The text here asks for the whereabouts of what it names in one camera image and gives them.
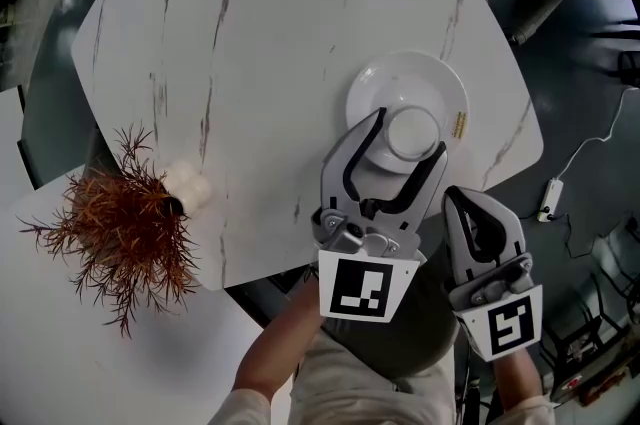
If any white bumpy vase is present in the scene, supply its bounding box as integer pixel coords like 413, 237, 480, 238
162, 160, 212, 217

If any person's left forearm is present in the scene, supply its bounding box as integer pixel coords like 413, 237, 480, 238
232, 280, 326, 407

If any white power strip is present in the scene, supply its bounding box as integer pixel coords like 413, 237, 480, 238
534, 177, 565, 223

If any white saucer plate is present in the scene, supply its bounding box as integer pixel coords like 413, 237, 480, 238
345, 50, 471, 175

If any white power cable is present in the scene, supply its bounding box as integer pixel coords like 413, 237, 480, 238
554, 85, 640, 182

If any black power cable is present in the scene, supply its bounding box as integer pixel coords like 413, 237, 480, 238
547, 207, 640, 264

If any person's right forearm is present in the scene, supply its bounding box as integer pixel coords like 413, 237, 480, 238
492, 350, 544, 414

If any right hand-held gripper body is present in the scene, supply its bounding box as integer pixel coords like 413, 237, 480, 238
447, 254, 545, 361

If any red dried plant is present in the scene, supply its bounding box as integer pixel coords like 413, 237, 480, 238
18, 122, 201, 339

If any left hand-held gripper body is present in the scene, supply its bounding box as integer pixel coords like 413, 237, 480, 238
309, 207, 427, 325

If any person's cream printed sweater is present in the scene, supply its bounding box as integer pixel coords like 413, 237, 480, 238
207, 330, 556, 425

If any white marble dining table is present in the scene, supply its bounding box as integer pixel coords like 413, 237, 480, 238
69, 0, 545, 292

